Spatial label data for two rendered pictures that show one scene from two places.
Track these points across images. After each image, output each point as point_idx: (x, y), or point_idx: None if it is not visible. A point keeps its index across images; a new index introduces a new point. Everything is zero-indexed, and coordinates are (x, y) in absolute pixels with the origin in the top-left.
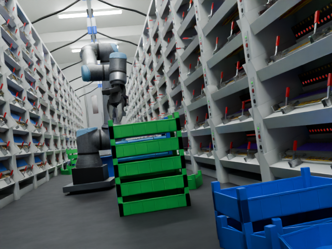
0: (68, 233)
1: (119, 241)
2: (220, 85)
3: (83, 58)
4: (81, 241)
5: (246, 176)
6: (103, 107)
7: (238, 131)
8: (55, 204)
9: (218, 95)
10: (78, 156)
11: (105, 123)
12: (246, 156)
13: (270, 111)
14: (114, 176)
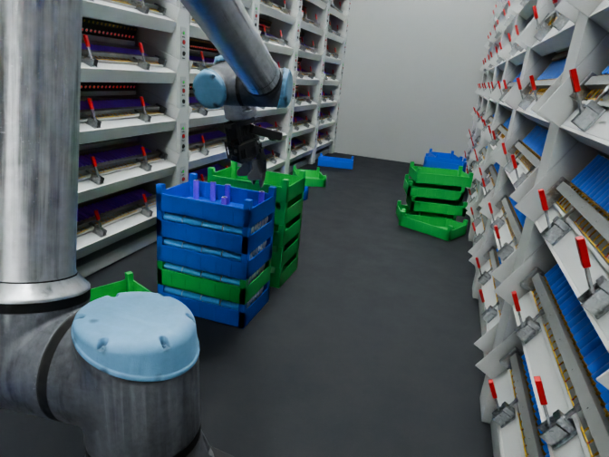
0: (352, 264)
1: (325, 238)
2: (98, 121)
3: (241, 2)
4: (346, 249)
5: (106, 249)
6: (75, 192)
7: (137, 185)
8: (342, 398)
9: (90, 137)
10: (200, 436)
11: (76, 272)
12: (147, 210)
13: None
14: (300, 229)
